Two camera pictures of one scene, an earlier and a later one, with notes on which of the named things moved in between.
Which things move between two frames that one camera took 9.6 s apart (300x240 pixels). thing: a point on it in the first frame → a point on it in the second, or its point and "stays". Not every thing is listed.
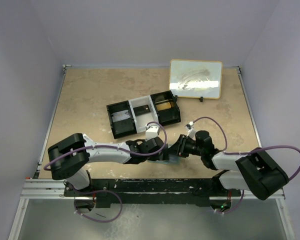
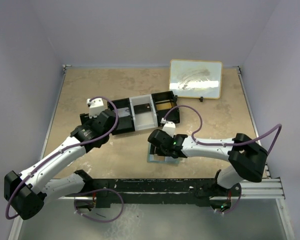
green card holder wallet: (172, 159) stays
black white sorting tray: (131, 117) stays
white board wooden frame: (195, 78) stays
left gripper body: (151, 157) → (86, 120)
